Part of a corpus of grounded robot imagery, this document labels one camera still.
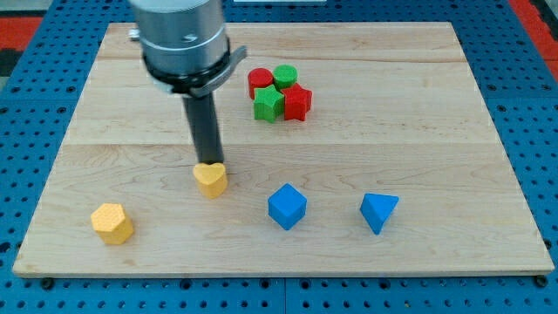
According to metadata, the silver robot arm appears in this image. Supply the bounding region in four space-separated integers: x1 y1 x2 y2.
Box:
129 0 248 98

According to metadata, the yellow heart block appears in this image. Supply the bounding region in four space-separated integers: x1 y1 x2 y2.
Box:
193 163 228 199

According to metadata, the yellow hexagon block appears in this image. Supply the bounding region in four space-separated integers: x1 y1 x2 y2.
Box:
91 203 134 245

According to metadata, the blue cube block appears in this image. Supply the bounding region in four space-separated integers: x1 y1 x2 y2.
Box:
268 183 308 230

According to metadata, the green star block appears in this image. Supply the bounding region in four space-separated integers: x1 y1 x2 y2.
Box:
253 85 284 123

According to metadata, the red star block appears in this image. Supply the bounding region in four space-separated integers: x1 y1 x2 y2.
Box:
281 83 313 121

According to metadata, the wooden board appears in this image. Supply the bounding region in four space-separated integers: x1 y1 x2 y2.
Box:
13 22 554 279

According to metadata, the green cylinder block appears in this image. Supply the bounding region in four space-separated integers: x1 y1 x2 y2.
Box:
272 65 298 90

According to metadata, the red cylinder block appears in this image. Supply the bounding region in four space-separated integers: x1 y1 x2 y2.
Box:
248 68 274 99

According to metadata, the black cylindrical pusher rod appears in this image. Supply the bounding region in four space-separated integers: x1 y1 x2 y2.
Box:
182 93 224 165

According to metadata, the blue triangle block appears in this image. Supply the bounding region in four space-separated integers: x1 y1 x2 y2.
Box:
359 193 399 236

